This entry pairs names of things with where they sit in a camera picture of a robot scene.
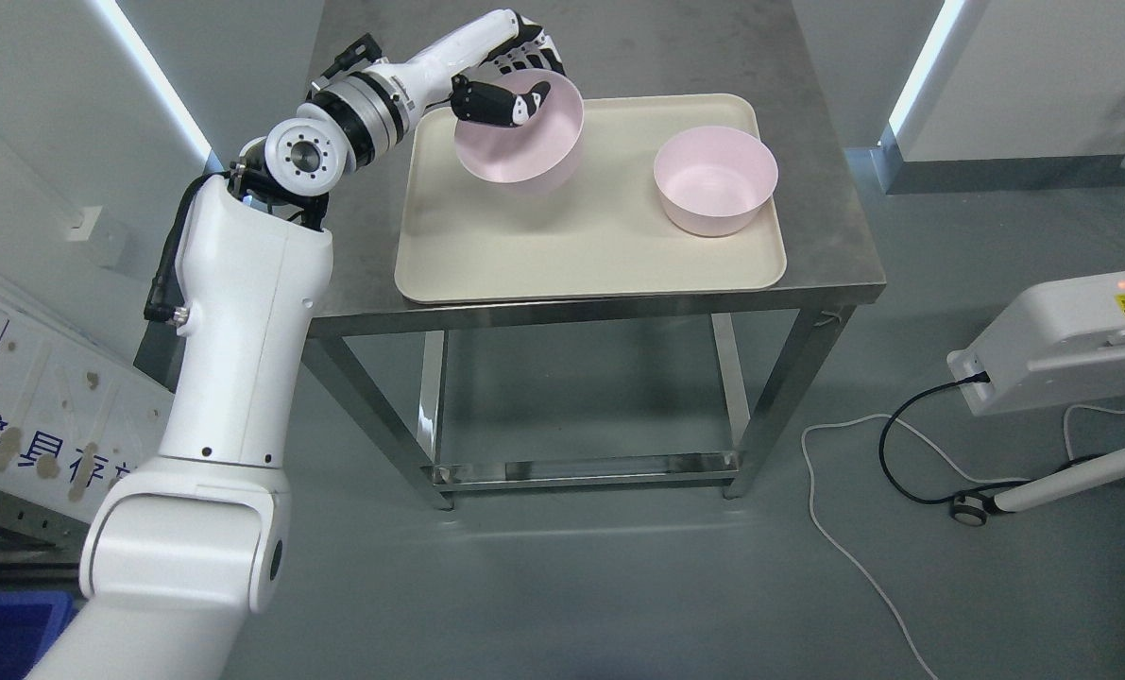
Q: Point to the metal shelf rack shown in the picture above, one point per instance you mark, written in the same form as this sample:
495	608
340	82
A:
39	548

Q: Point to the white wall socket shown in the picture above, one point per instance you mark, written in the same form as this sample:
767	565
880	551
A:
83	228

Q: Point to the pink bowl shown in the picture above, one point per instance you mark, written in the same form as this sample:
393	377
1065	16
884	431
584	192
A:
712	181
522	132

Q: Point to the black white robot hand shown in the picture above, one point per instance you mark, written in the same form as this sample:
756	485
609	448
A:
501	71

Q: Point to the blue storage bin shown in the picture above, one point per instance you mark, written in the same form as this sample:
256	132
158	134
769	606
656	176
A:
30	621

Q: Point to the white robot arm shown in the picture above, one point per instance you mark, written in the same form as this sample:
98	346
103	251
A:
190	544

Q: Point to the white machine with warning label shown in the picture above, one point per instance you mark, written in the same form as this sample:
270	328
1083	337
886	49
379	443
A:
1057	343

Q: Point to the white sign board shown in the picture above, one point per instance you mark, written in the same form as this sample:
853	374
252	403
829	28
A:
74	420

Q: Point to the beige plastic tray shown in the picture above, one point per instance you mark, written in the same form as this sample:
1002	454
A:
603	234

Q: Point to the stainless steel table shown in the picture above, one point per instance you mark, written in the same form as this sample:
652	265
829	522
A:
753	48

